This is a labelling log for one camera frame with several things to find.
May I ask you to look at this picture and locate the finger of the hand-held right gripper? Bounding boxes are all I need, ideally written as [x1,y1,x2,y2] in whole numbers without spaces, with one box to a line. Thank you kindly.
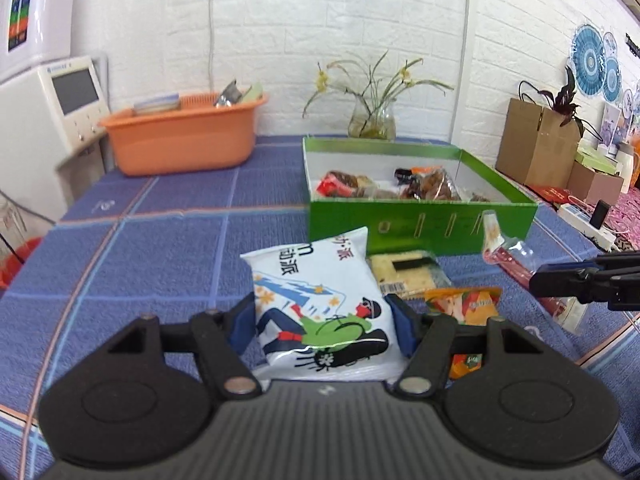
[529,261,640,311]
[594,252,640,272]

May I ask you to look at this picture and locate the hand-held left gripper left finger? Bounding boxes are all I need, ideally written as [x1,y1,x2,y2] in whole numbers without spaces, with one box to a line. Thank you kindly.
[105,292,264,401]

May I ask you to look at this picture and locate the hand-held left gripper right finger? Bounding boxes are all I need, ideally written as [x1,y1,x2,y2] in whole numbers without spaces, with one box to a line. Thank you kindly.
[383,292,549,399]

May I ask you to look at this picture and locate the pink-edged clear snack packet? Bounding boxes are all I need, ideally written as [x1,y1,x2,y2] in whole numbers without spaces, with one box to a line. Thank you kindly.
[481,209,592,335]

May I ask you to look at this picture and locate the white snack packet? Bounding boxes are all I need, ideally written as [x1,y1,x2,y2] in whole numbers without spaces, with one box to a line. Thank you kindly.
[239,226,407,382]

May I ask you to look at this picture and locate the green cardboard box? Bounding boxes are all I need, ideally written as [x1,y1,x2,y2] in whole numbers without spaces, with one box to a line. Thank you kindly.
[302,135,539,256]

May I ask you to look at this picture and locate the clear packet of brown snacks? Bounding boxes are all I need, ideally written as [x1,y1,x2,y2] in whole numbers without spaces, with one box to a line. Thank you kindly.
[350,174,402,200]
[404,169,464,202]

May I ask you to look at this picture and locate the red patterned cloth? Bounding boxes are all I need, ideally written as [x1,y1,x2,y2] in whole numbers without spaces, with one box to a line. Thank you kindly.
[612,192,640,252]

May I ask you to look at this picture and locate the black power adapter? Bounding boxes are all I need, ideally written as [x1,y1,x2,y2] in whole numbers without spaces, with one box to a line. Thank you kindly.
[589,199,612,231]

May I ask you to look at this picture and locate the yellow cracker packet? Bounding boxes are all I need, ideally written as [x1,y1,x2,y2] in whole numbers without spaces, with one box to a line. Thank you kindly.
[366,249,452,302]

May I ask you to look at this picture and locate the white power strip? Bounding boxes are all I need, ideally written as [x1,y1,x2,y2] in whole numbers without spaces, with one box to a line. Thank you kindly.
[557,202,619,252]

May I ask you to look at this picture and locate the orange snack packet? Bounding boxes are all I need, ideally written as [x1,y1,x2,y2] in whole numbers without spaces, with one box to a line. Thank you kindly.
[424,287,504,381]

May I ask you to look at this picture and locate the small cardboard box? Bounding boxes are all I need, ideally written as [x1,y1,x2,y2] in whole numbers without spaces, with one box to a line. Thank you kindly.
[567,160,626,206]

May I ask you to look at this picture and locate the red envelope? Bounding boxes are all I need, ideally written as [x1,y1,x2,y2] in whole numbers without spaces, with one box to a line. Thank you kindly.
[529,184,572,202]

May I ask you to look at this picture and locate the white thermos jug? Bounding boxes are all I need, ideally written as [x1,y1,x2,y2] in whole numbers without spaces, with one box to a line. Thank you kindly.
[617,142,639,194]

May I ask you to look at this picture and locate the pale green box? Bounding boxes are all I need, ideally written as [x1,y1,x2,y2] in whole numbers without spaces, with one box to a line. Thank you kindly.
[574,147,624,176]

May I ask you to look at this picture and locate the blue checked tablecloth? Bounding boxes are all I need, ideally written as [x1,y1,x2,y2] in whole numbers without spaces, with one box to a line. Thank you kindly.
[0,134,640,480]

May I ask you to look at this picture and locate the picture cards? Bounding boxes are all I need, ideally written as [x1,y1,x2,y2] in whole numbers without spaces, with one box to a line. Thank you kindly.
[599,102,637,157]

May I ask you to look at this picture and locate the brown paper bag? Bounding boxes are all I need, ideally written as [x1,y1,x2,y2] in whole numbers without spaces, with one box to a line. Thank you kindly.
[494,80,584,187]

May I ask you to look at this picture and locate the red snack packet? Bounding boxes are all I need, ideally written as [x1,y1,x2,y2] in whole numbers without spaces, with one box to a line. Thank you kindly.
[315,169,362,199]

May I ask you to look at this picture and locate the purple leafed plant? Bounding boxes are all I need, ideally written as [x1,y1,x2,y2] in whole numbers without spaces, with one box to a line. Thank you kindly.
[537,64,602,137]

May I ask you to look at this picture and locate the small blue paper fan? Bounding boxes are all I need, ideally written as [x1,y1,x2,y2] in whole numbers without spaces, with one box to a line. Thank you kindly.
[601,56,624,104]

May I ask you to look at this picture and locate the orange plastic basin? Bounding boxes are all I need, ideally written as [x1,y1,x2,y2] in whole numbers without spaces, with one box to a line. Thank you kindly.
[98,90,270,177]

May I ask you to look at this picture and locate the large blue paper fan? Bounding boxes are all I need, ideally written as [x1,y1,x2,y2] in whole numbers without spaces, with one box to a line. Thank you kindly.
[570,24,607,97]

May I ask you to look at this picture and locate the glass vase with yellow flowers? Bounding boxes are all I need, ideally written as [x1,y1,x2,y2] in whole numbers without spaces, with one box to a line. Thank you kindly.
[302,49,454,141]

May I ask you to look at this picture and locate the white appliance with screen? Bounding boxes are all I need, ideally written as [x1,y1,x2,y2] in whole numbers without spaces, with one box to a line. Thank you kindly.
[0,54,112,222]

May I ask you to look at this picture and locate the black cable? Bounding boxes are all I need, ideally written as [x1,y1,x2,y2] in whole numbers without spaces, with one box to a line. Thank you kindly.
[0,189,57,267]

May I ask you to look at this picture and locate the white wall cable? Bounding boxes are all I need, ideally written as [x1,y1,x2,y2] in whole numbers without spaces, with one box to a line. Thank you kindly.
[449,0,474,142]

